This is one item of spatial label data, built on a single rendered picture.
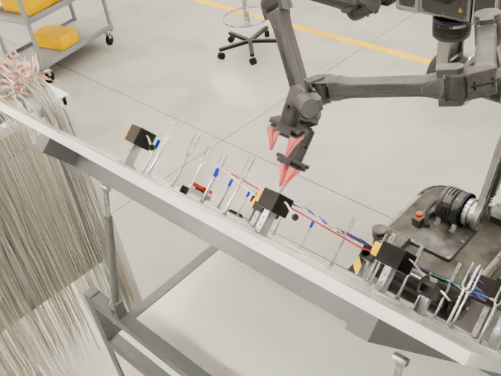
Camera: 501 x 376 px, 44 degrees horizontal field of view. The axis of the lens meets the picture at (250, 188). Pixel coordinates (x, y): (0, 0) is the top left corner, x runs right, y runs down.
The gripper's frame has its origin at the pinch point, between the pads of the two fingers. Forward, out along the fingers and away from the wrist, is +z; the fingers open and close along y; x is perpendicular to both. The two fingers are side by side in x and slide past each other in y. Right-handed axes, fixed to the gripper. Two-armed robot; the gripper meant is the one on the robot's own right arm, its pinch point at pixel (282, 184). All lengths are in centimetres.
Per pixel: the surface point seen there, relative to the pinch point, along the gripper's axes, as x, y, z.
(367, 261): -4.2, 35.9, 9.3
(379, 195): 170, -2, -3
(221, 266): 7.4, -11.1, 35.8
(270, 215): -73, 26, 0
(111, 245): -50, -20, 30
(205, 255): 9.9, -19.3, 35.7
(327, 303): -89, 46, 6
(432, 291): -68, 59, 0
